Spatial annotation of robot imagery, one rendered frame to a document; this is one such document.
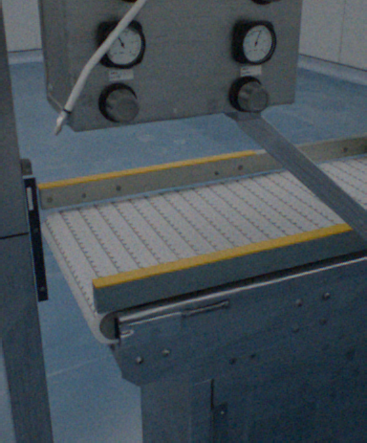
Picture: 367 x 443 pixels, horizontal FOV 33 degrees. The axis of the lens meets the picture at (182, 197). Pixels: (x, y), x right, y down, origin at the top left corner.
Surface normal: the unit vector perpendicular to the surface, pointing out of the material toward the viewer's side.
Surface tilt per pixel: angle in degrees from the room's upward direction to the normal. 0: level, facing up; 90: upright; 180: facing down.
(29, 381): 90
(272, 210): 0
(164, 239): 0
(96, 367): 0
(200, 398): 90
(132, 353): 90
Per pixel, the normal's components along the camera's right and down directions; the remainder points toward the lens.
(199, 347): 0.40, 0.38
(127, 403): 0.00, -0.91
